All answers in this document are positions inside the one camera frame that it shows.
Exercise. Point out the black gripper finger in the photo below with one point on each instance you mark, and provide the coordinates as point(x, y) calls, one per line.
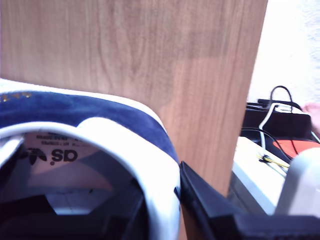
point(125, 220)
point(202, 207)

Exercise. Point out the pale grey rounded housing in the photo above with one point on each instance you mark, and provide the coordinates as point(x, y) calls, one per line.
point(302, 180)

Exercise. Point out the orange flat object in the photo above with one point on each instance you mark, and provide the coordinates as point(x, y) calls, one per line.
point(295, 147)

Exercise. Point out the black power supply box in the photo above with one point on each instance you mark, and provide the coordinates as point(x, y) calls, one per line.
point(287, 122)

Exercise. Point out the white board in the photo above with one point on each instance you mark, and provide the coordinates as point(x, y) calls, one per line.
point(252, 170)

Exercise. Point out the blue suede striped shoe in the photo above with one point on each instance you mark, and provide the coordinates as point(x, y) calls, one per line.
point(100, 112)

